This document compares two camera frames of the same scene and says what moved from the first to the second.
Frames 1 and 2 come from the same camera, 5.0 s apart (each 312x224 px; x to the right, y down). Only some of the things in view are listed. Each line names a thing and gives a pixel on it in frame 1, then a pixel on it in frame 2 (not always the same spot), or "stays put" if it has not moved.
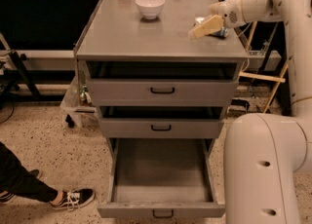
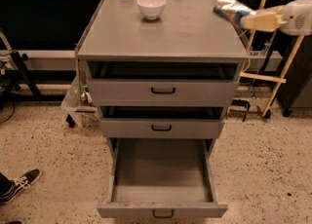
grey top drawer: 158,84 stays put
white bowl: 150,6 stays put
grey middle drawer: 160,122 stays put
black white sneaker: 74,199 to 21,184
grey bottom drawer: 162,177 stays put
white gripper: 228,13 to 298,18
